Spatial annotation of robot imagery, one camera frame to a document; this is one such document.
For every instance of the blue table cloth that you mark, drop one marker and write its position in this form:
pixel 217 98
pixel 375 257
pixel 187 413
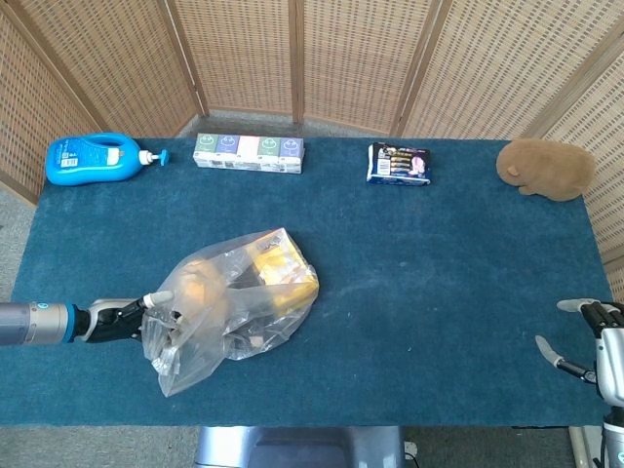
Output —
pixel 414 292

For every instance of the white power socket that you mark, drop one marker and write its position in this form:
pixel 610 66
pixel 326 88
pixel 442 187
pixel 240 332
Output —
pixel 410 449

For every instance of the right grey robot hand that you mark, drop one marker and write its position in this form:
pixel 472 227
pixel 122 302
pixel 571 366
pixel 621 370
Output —
pixel 612 356

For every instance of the wicker folding screen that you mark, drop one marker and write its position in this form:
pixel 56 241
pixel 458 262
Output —
pixel 370 58

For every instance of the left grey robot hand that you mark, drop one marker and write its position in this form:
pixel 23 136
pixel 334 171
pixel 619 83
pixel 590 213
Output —
pixel 112 322

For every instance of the clear plastic bag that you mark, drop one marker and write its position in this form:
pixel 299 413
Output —
pixel 209 331

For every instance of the yellow snack box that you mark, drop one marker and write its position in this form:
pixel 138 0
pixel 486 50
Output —
pixel 287 273

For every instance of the yellow round soft item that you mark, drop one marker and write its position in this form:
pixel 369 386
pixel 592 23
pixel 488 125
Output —
pixel 200 287

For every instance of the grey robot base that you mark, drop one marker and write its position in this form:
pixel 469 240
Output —
pixel 297 448

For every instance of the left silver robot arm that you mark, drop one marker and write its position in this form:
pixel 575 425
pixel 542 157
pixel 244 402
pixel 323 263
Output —
pixel 34 322

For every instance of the multicolour tissue pack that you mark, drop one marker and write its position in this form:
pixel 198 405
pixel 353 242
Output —
pixel 248 153

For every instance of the blue pump bottle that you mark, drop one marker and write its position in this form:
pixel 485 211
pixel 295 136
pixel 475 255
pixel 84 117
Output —
pixel 83 161

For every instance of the brown plush toy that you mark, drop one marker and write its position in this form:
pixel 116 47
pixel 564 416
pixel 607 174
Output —
pixel 546 168

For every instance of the dark blue pad pack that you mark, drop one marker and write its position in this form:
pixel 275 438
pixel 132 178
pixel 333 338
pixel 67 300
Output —
pixel 397 163

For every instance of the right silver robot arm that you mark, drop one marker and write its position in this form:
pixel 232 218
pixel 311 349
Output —
pixel 615 439

